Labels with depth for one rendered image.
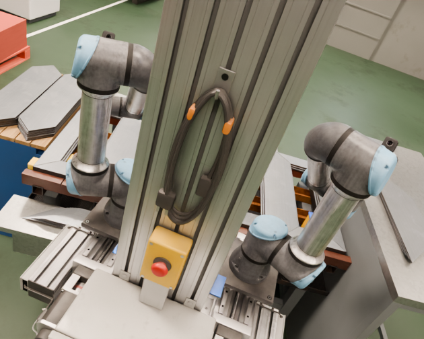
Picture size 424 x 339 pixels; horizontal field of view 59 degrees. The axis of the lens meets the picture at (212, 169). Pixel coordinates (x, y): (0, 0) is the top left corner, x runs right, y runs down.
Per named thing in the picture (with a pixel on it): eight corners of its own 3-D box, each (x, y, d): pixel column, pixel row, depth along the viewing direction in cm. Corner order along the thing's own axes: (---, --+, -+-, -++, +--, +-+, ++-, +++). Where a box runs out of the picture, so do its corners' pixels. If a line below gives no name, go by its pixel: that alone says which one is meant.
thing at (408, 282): (335, 132, 250) (338, 128, 248) (416, 157, 255) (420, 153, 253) (392, 301, 146) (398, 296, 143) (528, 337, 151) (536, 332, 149)
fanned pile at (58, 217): (34, 201, 178) (34, 195, 176) (115, 222, 181) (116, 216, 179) (21, 218, 168) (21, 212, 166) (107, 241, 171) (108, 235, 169)
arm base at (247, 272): (264, 290, 129) (275, 273, 124) (224, 274, 130) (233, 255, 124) (270, 259, 142) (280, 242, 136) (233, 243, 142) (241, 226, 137)
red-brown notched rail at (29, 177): (25, 177, 176) (25, 168, 173) (344, 264, 190) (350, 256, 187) (21, 183, 173) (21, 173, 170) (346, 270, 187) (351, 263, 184)
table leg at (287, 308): (265, 323, 240) (309, 257, 200) (274, 325, 240) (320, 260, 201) (265, 331, 235) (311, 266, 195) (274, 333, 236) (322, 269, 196)
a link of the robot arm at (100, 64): (110, 205, 126) (133, 53, 94) (62, 202, 122) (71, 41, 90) (111, 181, 135) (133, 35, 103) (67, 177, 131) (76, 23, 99)
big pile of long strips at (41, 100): (40, 67, 253) (40, 59, 250) (97, 85, 257) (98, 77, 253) (-33, 125, 189) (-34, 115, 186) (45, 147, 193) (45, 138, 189)
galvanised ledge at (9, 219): (14, 198, 180) (13, 194, 178) (269, 266, 191) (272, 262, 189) (-10, 228, 163) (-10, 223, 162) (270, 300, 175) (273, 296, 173)
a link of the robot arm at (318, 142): (291, 130, 97) (295, 187, 142) (326, 153, 93) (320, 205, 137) (318, 98, 99) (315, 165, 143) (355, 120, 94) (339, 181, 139)
